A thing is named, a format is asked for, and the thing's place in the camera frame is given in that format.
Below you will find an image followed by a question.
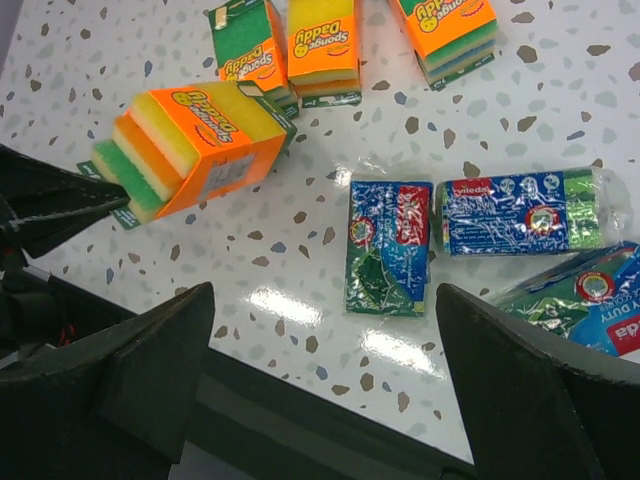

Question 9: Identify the yellow top sponge box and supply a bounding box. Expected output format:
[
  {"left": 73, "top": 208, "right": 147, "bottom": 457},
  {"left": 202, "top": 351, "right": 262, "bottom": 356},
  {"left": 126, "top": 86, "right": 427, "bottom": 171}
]
[{"left": 287, "top": 0, "right": 362, "bottom": 109}]

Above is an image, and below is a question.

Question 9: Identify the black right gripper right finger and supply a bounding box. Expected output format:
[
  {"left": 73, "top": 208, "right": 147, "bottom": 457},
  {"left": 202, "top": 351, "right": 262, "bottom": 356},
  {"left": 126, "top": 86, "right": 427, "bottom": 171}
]
[{"left": 436, "top": 283, "right": 639, "bottom": 479}]

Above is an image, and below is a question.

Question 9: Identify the blue Vileda pack right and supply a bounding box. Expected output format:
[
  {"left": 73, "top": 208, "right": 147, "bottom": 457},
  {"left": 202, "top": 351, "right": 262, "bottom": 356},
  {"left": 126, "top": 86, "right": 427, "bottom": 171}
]
[{"left": 490, "top": 241, "right": 639, "bottom": 362}]

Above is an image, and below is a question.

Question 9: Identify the blue Vileda pack left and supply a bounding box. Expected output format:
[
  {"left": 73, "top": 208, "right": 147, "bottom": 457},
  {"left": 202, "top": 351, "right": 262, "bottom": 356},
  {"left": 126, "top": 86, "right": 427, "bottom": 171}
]
[{"left": 344, "top": 177, "right": 433, "bottom": 318}]

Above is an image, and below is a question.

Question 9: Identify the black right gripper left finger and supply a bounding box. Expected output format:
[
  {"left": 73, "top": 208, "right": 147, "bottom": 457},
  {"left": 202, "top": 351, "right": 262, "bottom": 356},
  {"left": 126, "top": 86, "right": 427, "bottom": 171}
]
[{"left": 1, "top": 282, "right": 215, "bottom": 479}]

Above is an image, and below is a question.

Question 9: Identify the green top sponge box right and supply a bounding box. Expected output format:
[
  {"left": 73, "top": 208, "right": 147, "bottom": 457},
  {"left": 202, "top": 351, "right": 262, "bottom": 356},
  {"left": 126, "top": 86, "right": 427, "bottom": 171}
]
[{"left": 389, "top": 0, "right": 499, "bottom": 91}]

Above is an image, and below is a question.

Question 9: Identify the orange three sponge pack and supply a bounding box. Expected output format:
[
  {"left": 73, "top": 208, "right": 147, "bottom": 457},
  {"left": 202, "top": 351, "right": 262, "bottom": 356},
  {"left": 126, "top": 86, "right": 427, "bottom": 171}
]
[{"left": 77, "top": 81, "right": 297, "bottom": 230}]

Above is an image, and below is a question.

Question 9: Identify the blue vileda pack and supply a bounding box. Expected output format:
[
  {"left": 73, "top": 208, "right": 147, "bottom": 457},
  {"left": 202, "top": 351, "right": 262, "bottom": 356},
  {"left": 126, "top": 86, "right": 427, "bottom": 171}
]
[
  {"left": 344, "top": 177, "right": 433, "bottom": 318},
  {"left": 490, "top": 241, "right": 639, "bottom": 362},
  {"left": 433, "top": 167, "right": 634, "bottom": 257}
]

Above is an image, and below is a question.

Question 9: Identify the green top sponge box left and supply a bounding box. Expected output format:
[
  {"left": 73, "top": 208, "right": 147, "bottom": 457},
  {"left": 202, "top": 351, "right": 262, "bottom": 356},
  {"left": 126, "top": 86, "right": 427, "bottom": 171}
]
[{"left": 208, "top": 0, "right": 299, "bottom": 118}]

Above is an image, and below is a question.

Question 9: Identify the green sponge box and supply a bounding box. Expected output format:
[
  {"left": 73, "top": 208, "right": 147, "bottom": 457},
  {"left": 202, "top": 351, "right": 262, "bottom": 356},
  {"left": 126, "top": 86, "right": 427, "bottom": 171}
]
[
  {"left": 389, "top": 0, "right": 499, "bottom": 91},
  {"left": 208, "top": 0, "right": 299, "bottom": 118}
]

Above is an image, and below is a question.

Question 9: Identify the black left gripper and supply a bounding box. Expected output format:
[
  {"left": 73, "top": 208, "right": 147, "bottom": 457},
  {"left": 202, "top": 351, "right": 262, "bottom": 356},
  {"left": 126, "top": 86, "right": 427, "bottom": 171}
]
[{"left": 1, "top": 145, "right": 138, "bottom": 370}]

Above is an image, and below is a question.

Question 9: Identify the blue Vileda pack middle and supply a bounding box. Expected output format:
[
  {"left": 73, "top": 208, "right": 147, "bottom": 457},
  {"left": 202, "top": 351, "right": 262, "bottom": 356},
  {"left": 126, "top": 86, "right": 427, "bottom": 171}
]
[{"left": 433, "top": 167, "right": 634, "bottom": 257}]

